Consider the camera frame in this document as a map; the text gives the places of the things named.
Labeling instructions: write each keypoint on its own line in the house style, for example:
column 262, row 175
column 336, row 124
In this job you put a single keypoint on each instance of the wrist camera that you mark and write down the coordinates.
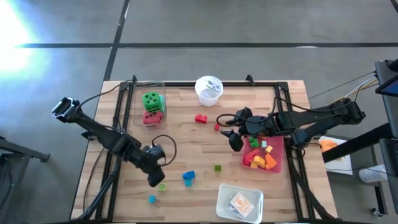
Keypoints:
column 158, row 152
column 244, row 114

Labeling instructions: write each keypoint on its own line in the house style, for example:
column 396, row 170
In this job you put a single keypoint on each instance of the orange toy brick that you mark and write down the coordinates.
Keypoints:
column 271, row 161

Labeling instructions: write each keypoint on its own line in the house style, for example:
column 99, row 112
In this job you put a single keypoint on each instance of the caster wheel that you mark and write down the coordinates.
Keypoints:
column 377, row 212

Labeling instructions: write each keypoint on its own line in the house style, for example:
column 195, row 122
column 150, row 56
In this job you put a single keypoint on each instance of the yellow toy brick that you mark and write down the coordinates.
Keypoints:
column 260, row 160

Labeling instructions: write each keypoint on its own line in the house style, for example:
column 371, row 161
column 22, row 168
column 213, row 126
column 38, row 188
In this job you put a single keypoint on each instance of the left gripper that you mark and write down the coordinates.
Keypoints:
column 149, row 165

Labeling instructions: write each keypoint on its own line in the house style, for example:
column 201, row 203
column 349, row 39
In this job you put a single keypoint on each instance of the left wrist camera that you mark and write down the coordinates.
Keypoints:
column 158, row 152

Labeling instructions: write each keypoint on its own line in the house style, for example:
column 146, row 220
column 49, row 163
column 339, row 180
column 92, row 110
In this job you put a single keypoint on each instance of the teal two-stud brick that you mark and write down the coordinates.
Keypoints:
column 188, row 182

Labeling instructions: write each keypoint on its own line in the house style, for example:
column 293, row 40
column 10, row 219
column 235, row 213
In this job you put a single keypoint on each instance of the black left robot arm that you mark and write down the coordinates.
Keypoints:
column 105, row 137

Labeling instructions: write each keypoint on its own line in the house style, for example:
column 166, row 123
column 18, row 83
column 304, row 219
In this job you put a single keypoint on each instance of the mint toy brick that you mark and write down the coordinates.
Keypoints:
column 264, row 144

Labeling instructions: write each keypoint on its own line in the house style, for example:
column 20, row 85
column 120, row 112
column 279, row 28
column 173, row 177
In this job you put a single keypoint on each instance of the small orange-yellow square brick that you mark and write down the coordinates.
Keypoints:
column 253, row 165

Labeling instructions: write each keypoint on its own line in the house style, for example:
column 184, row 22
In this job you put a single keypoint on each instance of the dark grey equipment case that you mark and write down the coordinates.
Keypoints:
column 390, row 161

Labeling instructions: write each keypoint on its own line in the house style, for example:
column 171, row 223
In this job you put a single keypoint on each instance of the small green square brick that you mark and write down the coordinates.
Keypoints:
column 217, row 168

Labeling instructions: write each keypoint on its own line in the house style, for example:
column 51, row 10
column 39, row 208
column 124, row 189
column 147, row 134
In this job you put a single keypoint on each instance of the small yellow brick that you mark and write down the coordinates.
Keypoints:
column 269, row 149

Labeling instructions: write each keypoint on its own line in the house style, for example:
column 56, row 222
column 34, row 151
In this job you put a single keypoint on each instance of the white side table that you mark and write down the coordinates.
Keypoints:
column 342, row 161

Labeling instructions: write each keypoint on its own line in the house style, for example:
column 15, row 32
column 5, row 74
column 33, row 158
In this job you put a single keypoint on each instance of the white plastic bin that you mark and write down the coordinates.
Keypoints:
column 255, row 193

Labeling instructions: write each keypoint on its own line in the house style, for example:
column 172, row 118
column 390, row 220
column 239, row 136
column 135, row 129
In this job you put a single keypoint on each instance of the pink plastic tray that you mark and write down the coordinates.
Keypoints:
column 278, row 141

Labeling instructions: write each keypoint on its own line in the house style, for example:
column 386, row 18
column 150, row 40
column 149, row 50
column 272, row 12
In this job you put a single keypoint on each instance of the orange object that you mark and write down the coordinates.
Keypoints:
column 329, row 145

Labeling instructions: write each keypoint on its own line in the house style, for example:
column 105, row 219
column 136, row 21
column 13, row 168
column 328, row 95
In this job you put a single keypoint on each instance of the small red cube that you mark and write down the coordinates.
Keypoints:
column 217, row 127

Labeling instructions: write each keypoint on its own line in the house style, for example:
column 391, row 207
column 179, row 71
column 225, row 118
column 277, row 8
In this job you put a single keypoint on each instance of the blue toy brick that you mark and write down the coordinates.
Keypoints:
column 188, row 175

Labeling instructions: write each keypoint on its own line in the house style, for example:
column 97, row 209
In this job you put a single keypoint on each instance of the red foam die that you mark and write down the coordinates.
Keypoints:
column 152, row 118

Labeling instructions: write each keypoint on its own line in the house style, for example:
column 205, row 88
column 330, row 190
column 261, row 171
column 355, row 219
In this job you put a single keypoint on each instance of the green foam die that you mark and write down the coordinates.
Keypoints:
column 151, row 101

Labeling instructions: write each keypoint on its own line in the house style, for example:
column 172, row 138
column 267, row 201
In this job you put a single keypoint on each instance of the dark monitor on stand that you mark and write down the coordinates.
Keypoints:
column 390, row 112

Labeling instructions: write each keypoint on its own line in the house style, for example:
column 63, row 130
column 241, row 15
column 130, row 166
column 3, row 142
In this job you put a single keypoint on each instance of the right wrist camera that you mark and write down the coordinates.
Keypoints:
column 244, row 114

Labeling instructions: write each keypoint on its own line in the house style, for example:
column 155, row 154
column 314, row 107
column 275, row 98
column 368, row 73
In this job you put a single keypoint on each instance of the black side table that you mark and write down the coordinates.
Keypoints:
column 25, row 151

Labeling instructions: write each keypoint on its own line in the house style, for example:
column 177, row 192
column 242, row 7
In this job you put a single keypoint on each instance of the clear plastic container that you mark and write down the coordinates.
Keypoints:
column 138, row 102

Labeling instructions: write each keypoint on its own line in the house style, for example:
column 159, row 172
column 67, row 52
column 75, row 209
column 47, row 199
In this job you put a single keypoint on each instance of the black aluminium table frame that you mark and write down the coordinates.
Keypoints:
column 264, row 84

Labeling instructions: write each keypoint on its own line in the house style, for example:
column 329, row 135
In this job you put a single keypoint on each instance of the small teal brick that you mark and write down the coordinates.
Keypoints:
column 152, row 199

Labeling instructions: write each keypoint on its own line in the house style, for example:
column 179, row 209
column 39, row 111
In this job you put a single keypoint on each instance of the person's foot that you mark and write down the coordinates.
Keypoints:
column 373, row 175

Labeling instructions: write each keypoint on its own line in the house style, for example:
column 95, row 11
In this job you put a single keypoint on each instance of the light green square brick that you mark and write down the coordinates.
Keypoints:
column 162, row 187

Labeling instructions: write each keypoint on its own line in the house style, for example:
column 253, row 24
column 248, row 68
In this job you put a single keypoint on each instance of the translucent white plastic cup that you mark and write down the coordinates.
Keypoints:
column 209, row 91

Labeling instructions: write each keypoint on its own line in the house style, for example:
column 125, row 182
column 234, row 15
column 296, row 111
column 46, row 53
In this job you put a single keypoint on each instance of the tan wooden block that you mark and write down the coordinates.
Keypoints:
column 242, row 204

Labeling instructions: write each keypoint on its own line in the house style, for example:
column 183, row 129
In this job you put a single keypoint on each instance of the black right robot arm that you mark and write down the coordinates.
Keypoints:
column 317, row 115

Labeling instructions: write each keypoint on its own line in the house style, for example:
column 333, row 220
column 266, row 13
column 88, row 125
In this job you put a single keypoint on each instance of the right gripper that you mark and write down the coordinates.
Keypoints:
column 261, row 126

